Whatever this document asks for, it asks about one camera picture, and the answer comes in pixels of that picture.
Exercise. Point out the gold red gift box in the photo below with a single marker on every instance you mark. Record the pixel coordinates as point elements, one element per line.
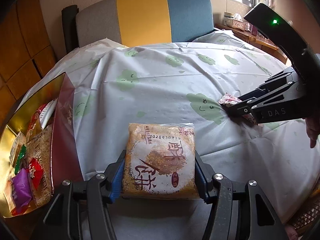
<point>63,157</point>

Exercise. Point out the pink floral snack bar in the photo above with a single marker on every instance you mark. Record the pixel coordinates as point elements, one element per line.
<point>229,100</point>

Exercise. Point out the right hand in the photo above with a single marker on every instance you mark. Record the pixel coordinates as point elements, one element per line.
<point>312,129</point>

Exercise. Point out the wooden side desk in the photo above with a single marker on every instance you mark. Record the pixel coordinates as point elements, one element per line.
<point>259,42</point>

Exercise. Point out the white green patterned tablecloth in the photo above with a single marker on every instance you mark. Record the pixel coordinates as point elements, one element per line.
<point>162,83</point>

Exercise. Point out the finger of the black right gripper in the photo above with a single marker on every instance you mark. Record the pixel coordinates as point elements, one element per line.
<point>279,103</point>
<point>265,89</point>

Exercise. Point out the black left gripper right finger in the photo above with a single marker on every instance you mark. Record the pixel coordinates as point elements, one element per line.
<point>256,217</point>

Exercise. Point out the purple snack packet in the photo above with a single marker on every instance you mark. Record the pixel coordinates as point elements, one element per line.
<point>21,192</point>

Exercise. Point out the woven rattan chair seat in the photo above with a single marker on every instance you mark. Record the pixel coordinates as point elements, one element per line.
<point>305,216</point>

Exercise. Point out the large orange red snack bag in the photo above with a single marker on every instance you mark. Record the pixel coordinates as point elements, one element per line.
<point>34,127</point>

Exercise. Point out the yellow green cracker pack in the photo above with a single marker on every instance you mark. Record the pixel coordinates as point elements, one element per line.
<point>19,160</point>

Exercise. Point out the white sachet snack packet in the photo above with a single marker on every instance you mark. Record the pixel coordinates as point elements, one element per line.
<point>19,141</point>

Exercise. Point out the purple bottle on desk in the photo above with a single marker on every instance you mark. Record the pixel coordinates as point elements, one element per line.
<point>254,31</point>

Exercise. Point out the grey yellow blue chair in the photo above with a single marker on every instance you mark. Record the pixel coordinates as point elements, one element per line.
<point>141,22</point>

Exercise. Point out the black camera box green light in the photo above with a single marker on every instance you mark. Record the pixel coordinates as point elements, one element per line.
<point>273,27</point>

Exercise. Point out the tissue box on desk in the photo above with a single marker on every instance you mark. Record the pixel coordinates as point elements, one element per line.
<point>234,21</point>

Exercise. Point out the small red snack packet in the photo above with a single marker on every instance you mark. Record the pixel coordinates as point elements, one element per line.
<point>35,172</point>

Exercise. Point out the orange white cake packet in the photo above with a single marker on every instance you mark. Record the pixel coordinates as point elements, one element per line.
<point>160,162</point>

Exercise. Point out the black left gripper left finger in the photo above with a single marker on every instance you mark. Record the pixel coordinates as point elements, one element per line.
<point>63,220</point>

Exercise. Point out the clear rice cracker pack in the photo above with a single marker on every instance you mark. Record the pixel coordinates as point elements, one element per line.
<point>40,148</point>

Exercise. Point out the white gold snack bar packet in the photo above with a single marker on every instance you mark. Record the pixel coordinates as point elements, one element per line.
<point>47,112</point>

